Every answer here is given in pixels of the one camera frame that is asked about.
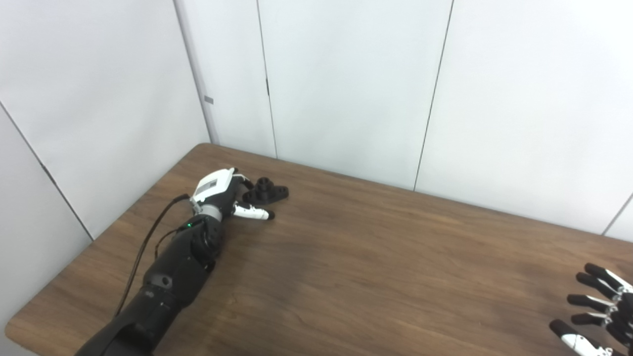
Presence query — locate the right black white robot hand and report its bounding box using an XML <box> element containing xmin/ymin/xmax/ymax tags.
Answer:
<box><xmin>549</xmin><ymin>263</ymin><xmax>633</xmax><ymax>356</ymax></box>

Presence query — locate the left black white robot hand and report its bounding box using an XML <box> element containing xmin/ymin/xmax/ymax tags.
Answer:
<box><xmin>189</xmin><ymin>167</ymin><xmax>275</xmax><ymax>223</ymax></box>

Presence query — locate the black flanged holder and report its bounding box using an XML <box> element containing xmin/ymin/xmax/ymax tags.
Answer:
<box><xmin>242</xmin><ymin>177</ymin><xmax>290</xmax><ymax>205</ymax></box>

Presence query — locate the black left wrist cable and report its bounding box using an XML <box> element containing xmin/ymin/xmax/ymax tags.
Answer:
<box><xmin>113</xmin><ymin>194</ymin><xmax>191</xmax><ymax>317</ymax></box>

